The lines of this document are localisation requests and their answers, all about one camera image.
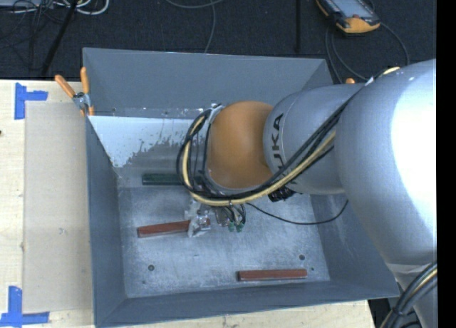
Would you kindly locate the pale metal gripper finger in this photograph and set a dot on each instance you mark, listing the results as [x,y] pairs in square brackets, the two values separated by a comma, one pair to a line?
[192,213]
[201,227]

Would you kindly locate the grey metal bin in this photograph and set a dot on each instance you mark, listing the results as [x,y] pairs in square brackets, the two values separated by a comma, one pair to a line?
[213,255]

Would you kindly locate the red-brown flat block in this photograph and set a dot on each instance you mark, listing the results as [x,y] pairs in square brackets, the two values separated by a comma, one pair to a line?
[162,229]
[272,275]

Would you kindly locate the dark green flat block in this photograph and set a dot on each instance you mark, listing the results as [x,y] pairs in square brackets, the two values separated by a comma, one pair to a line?
[160,179]

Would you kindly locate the pale flat board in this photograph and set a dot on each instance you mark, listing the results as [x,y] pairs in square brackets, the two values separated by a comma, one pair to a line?
[53,194]

